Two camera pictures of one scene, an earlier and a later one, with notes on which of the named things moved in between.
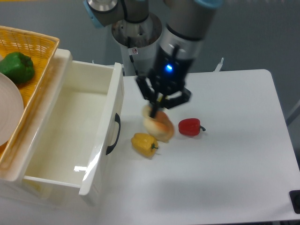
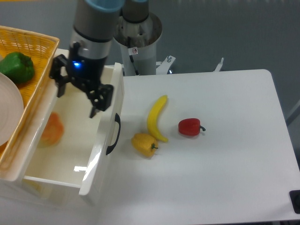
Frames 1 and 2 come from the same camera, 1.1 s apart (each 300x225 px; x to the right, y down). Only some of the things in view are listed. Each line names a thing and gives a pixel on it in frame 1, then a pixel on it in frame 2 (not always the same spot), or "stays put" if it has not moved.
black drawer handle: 109,148 stays put
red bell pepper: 190,126 stays put
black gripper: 164,84 to 85,71
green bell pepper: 17,67 stays put
